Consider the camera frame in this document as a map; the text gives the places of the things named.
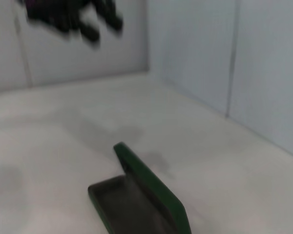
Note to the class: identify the green glasses case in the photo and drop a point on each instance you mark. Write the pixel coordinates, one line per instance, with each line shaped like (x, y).
(141, 207)

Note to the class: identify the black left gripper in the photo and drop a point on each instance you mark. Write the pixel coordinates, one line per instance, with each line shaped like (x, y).
(53, 14)

